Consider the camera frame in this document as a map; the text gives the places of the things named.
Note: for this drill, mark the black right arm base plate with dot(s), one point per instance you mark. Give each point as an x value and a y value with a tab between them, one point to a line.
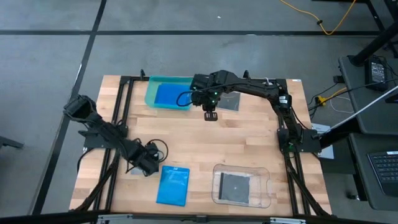
311	140

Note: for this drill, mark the clear plastic bin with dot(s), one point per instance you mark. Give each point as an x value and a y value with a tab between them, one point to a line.
261	174

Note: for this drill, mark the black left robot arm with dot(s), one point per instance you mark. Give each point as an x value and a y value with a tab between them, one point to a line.
102	130

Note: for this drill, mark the black floor stand foot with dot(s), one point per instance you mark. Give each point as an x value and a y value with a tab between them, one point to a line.
11	143

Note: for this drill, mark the black power adapter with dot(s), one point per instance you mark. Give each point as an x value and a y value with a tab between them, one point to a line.
376	74

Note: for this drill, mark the blue disc case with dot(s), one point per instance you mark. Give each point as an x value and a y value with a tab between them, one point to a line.
169	95
173	185

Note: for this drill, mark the white paper sheet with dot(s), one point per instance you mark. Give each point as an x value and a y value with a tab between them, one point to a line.
326	152

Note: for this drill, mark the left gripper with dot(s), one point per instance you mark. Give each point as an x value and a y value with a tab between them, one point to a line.
146	163

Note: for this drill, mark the black clamp knob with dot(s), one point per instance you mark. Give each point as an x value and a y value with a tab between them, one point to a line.
142	74
247	74

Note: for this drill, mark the teal translucent plastic bin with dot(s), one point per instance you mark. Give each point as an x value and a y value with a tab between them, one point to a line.
150	102

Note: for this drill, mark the yellow plug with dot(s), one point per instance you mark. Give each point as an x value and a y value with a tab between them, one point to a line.
321	100

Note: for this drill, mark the dark grey desk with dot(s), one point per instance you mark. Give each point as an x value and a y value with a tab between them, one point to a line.
357	102
357	174

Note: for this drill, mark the black keyboard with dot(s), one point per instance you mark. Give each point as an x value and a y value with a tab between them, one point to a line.
385	169

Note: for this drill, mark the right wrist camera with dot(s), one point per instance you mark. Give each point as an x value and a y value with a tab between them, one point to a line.
199	98

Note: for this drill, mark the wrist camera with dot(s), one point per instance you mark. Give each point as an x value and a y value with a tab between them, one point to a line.
199	98
151	148

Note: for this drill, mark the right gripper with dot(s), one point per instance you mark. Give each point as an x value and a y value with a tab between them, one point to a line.
210	109

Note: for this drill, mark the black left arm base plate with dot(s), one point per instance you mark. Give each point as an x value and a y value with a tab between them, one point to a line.
93	140

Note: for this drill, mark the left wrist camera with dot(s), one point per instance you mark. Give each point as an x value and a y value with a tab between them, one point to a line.
151	148

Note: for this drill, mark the black diagonal post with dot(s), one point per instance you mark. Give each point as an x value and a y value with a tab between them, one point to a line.
373	46

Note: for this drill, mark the black crossbar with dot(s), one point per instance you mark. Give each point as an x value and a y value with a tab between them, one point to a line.
46	217

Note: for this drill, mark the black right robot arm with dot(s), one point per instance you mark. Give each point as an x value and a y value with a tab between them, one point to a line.
255	88

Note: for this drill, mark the black table frame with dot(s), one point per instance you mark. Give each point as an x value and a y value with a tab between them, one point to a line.
174	78

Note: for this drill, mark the silver rod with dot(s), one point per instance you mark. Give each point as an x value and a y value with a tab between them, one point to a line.
363	109

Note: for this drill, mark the black support beam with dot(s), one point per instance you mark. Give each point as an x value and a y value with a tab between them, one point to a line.
339	135

